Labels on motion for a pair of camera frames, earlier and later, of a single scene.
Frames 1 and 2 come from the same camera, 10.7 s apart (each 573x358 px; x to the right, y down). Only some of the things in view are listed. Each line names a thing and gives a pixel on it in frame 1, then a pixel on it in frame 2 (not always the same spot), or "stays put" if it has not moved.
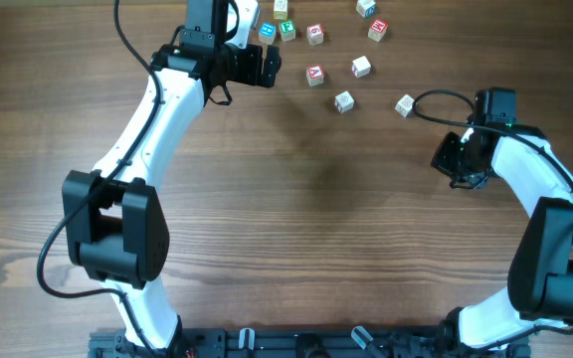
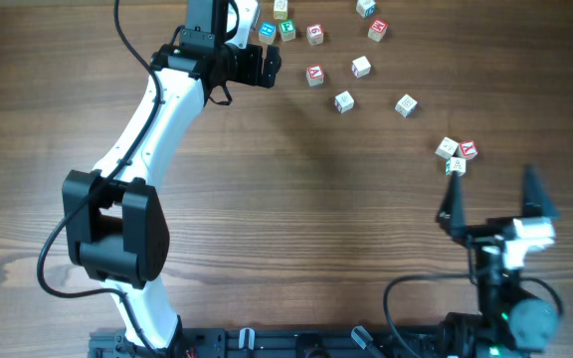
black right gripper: [449, 156] -> [488, 232]
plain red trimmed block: [344, 101] stays put
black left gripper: [255, 65] stays put
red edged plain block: [361, 67] stays put
